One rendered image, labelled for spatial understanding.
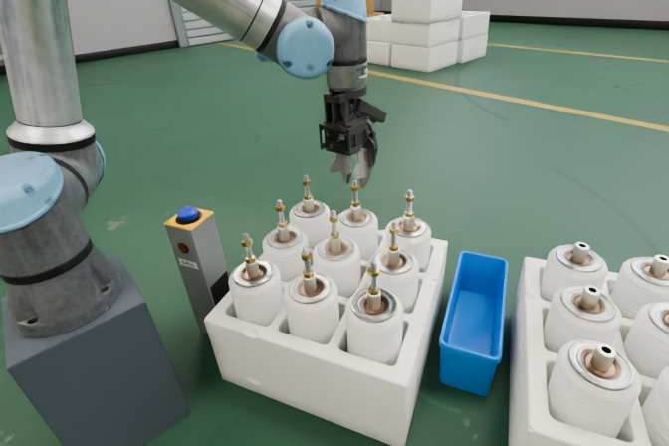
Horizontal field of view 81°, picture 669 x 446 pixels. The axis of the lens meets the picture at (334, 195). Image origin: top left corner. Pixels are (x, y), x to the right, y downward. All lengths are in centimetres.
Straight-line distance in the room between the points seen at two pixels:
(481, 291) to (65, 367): 87
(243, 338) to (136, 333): 18
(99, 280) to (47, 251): 10
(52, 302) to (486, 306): 87
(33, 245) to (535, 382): 73
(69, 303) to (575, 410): 72
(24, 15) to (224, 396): 73
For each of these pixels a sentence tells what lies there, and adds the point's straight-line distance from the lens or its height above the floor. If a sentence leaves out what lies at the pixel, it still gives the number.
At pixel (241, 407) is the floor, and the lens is 89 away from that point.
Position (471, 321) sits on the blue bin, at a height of 0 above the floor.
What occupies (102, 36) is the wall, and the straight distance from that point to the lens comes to 559.
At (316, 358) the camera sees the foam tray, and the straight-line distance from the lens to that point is 70.
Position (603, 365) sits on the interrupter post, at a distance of 66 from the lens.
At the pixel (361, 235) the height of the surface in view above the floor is 24.
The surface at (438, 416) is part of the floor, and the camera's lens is 86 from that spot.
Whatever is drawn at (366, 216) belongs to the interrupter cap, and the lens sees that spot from 87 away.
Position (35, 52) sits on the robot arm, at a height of 66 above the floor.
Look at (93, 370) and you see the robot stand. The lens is 75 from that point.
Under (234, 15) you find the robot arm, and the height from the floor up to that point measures 69.
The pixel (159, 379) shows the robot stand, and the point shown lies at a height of 13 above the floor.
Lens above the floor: 73
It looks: 30 degrees down
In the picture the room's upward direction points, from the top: 4 degrees counter-clockwise
